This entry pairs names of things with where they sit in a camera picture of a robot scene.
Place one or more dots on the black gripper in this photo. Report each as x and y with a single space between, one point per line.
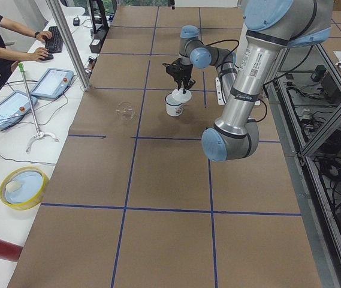
183 71

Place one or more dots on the white ceramic lid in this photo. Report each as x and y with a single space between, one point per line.
181 95

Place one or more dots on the clear glass funnel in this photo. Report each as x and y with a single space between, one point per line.
125 110

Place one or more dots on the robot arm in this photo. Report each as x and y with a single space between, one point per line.
270 27

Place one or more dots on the operator hand on keyboard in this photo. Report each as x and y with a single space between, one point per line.
43 36

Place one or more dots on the operator hand on mouse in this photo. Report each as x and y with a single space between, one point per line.
39 54

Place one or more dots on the white enamel mug blue rim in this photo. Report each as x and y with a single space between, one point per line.
174 108

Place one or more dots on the black box with label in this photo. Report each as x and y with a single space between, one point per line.
98 39

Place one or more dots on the far teach pendant tablet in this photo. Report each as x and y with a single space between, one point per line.
52 83

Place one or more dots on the teach pendant tablet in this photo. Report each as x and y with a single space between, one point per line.
52 83
13 108

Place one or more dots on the black keyboard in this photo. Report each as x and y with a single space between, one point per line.
55 43

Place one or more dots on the metal reacher grabber stick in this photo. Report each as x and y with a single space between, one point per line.
40 134

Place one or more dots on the near teach pendant tablet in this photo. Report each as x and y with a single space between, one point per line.
13 108

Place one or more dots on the yellow tape roll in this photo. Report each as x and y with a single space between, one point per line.
23 188

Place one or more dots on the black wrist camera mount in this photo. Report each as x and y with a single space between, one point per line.
174 69

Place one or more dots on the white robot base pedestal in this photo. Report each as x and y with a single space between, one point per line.
222 99

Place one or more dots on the aluminium frame post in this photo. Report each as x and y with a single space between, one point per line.
74 55

